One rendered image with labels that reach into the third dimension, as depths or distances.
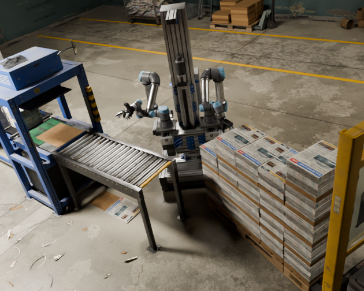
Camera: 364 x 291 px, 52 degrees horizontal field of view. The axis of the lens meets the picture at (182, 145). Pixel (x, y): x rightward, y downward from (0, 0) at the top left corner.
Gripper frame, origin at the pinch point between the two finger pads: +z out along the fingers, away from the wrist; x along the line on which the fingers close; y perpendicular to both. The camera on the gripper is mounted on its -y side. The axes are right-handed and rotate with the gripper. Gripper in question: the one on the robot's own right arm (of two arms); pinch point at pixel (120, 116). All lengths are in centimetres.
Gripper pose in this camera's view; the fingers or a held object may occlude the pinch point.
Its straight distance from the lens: 370.8
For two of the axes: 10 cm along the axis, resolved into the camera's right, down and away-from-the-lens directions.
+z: -4.5, 5.5, -7.0
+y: 0.2, 7.9, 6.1
